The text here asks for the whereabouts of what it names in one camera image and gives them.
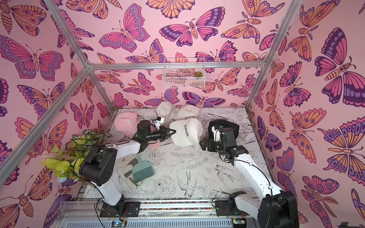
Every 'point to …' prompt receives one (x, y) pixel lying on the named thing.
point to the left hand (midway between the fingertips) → (177, 131)
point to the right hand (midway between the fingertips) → (207, 142)
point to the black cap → (225, 124)
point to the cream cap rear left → (165, 109)
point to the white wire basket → (184, 72)
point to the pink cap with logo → (127, 122)
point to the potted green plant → (66, 163)
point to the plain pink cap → (154, 144)
